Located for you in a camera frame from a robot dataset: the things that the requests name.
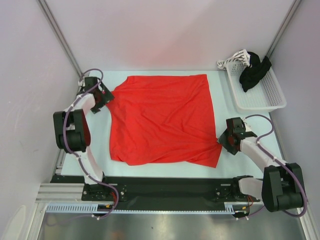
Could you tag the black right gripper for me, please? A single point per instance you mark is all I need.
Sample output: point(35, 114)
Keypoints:
point(222, 139)

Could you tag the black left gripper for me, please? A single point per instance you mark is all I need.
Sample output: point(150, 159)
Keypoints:
point(107, 97)

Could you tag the red tank top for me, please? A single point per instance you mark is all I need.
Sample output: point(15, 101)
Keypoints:
point(162, 120)

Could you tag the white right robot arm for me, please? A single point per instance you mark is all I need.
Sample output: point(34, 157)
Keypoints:
point(282, 186)

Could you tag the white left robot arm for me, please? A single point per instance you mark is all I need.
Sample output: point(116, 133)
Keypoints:
point(72, 133)

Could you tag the black tank top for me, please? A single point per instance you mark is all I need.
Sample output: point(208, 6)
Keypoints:
point(255, 72)

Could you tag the white striped tank top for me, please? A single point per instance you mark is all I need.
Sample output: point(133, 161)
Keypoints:
point(241, 56)

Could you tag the white plastic basket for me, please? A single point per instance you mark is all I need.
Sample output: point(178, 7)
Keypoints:
point(266, 96)

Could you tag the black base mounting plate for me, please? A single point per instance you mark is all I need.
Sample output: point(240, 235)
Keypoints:
point(167, 193)

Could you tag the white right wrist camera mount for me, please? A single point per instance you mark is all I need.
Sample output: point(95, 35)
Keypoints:
point(247, 126)

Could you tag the white slotted cable duct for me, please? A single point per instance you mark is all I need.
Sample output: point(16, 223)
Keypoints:
point(103, 208)

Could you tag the aluminium frame rail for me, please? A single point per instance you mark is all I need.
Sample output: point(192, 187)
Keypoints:
point(66, 184)

